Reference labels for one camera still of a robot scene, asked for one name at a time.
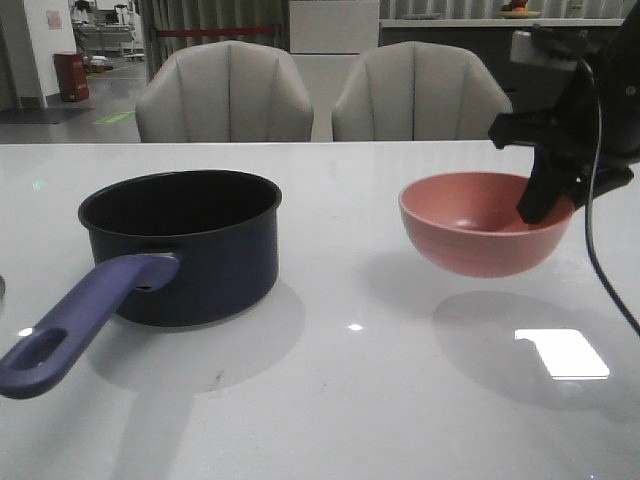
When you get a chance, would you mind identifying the grey curtain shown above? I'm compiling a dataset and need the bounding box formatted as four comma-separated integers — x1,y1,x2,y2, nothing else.
138,0,290,80

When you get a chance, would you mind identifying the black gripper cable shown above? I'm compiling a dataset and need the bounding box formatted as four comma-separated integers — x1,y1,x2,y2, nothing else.
577,57,640,334

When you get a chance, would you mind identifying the pink bowl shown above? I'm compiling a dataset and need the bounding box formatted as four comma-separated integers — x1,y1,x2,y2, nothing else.
399,172,574,278

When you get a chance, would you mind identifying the white cabinet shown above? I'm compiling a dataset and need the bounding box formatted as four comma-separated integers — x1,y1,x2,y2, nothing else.
289,1,380,142

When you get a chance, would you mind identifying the red bin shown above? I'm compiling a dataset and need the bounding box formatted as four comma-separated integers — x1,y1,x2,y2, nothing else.
53,52,90,102

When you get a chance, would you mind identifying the dark counter with white top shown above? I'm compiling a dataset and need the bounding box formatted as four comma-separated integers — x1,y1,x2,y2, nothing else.
378,18,623,111

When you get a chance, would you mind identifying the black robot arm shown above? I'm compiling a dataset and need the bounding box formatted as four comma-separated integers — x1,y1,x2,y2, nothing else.
489,7,639,224

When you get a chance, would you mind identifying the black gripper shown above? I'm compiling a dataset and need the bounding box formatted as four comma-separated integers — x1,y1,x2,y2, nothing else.
489,59,634,224

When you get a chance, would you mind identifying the grey upholstered chair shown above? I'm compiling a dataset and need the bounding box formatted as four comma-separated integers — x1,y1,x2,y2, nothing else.
331,41,512,142
135,41,314,143

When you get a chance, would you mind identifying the dark blue saucepan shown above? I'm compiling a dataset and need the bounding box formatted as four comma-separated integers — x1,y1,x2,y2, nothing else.
1,170,282,399

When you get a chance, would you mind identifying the right grey upholstered chair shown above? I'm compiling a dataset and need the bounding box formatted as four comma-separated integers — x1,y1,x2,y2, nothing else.
331,41,512,142

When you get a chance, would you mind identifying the red barrier belt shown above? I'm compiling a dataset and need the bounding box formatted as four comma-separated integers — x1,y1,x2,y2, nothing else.
155,24,278,38

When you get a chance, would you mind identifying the fruit plate on counter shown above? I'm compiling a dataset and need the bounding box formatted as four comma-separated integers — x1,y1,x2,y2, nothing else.
498,0,540,19

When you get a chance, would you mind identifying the left grey upholstered chair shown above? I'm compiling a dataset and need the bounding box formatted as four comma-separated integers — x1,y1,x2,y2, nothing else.
135,41,314,143

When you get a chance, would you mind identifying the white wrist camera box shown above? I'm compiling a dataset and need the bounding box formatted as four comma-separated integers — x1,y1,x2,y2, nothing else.
510,24,599,71

